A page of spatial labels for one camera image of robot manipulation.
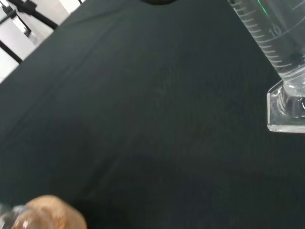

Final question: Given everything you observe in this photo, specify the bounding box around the cork ring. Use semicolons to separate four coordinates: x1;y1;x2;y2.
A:
13;195;88;229

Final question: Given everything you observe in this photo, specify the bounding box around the black bench cloth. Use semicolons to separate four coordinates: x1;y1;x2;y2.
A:
0;0;305;229

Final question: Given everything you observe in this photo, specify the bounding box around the clear glass round-bottom flask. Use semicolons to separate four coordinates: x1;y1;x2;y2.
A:
0;202;31;229

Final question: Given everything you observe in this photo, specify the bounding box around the black tripod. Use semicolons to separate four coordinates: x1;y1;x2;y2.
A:
0;0;60;65

